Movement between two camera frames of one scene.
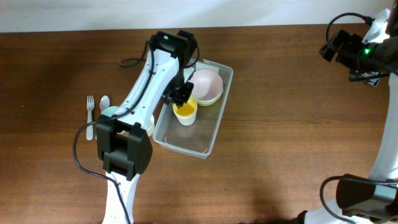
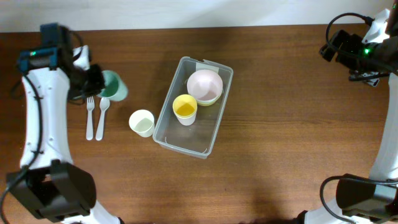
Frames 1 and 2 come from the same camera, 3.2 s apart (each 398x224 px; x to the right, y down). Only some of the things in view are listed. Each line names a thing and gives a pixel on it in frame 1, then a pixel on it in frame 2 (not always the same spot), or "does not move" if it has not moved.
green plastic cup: (109, 111) to (115, 88)
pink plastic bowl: (208, 84) does not move
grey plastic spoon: (104, 102) does not move
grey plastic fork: (90, 104) does not move
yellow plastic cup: (186, 114) does not move
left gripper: (180, 96) to (98, 84)
